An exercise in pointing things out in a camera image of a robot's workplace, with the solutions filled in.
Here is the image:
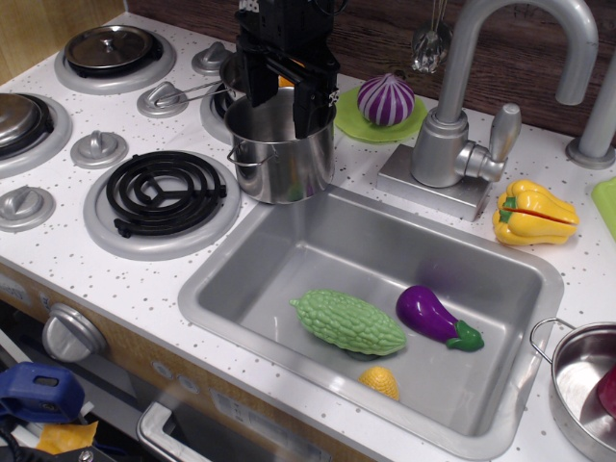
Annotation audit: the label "green plastic plate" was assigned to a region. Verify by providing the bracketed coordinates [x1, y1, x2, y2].
[334, 87, 427, 144]

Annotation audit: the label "purple striped toy onion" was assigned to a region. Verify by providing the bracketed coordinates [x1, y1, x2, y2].
[356, 73, 415, 127]

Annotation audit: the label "steel pan at right edge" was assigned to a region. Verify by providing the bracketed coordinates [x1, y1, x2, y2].
[529, 318, 615, 461]

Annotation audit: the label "silver toy faucet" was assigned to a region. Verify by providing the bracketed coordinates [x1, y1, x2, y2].
[376, 0, 599, 221]

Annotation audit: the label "grey plastic sink basin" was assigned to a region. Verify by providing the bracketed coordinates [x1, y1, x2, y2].
[178, 188, 564, 460]

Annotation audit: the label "steel lid at left edge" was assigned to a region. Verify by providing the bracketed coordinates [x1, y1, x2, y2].
[1, 93, 46, 150]

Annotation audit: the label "yellow cloth piece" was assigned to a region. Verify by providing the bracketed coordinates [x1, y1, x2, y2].
[36, 422, 98, 455]

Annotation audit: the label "yellow toy bell pepper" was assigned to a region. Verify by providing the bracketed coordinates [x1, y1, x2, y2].
[492, 180, 579, 245]

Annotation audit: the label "grey oven door handle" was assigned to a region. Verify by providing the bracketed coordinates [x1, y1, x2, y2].
[136, 401, 235, 461]

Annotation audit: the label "green plate at right edge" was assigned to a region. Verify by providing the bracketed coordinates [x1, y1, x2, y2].
[591, 177, 616, 240]

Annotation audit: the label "grey stove knob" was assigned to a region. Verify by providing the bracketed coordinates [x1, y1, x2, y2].
[137, 82, 189, 118]
[192, 41, 232, 76]
[1, 186, 56, 233]
[70, 130, 128, 169]

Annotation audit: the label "blue clamp handle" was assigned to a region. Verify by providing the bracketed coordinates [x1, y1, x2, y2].
[1, 362, 86, 424]

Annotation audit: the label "grey stove knob rear middle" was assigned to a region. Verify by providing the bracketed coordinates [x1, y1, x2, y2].
[137, 82, 189, 118]

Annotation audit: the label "yellow toy corn piece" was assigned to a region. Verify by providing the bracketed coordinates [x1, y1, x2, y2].
[358, 366, 399, 400]

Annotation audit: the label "grey oven dial knob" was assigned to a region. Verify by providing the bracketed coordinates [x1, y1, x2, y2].
[42, 303, 107, 363]

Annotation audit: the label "tall stainless steel pot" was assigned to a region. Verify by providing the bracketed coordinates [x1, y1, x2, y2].
[224, 88, 336, 204]

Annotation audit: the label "grey stove knob rear right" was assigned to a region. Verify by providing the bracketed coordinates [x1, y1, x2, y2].
[192, 41, 232, 76]

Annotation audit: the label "green toy bitter gourd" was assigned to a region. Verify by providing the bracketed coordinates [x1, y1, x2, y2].
[289, 289, 407, 356]

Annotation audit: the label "black coil stove burner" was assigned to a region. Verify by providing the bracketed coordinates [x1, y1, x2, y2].
[105, 151, 230, 238]

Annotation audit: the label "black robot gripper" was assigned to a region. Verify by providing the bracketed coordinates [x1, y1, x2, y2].
[235, 1, 341, 139]

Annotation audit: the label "grey post at right edge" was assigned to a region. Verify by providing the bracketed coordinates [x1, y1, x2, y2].
[566, 56, 615, 169]

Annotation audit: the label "red toy item in pan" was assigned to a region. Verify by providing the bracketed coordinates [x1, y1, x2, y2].
[597, 366, 616, 418]

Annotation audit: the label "steel pot lid on burner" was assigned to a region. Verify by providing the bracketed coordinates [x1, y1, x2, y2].
[64, 25, 156, 71]

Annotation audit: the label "grey stove knob centre left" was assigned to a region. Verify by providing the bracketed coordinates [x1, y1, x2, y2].
[70, 130, 128, 169]

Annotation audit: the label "grey stove knob front left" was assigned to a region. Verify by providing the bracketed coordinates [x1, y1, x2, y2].
[1, 186, 56, 233]

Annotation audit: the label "hanging clear utensil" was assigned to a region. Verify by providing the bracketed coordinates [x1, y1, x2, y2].
[411, 0, 453, 74]

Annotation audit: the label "purple toy eggplant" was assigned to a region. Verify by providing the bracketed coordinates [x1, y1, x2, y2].
[396, 285, 484, 352]

